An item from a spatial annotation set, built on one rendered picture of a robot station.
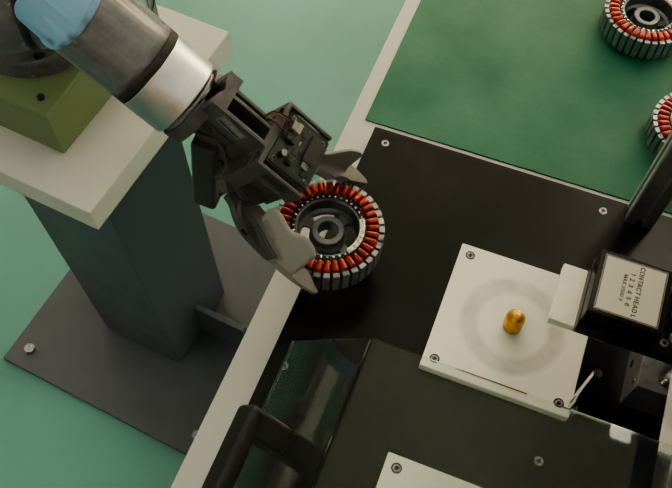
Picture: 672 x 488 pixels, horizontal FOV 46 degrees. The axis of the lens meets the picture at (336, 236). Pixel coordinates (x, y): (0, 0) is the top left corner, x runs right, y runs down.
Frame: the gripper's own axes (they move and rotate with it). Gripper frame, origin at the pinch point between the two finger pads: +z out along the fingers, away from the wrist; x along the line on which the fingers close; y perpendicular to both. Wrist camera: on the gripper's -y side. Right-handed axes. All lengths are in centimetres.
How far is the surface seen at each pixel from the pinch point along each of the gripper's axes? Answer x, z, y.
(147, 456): -14, 31, -85
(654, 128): 30.6, 25.3, 14.2
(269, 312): -6.5, 2.3, -10.4
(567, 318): -2.4, 14.7, 18.2
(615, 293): -0.8, 14.1, 23.0
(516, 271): 6.2, 17.6, 7.5
